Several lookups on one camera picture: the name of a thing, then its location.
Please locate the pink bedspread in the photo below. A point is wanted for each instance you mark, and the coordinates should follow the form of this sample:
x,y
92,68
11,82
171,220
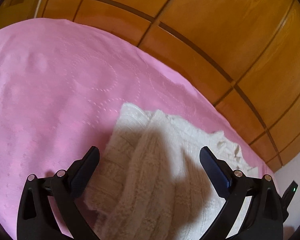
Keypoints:
x,y
52,92

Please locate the wooden wardrobe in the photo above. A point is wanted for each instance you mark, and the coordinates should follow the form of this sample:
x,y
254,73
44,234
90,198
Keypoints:
x,y
215,30

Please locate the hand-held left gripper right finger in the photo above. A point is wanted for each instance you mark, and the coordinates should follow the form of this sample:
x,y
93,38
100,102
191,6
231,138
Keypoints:
x,y
215,172

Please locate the white knit sweater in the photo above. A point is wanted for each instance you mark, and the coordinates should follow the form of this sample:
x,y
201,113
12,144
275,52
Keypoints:
x,y
152,155

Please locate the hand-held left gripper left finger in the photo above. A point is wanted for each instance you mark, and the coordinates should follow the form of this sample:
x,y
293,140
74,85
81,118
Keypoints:
x,y
82,177

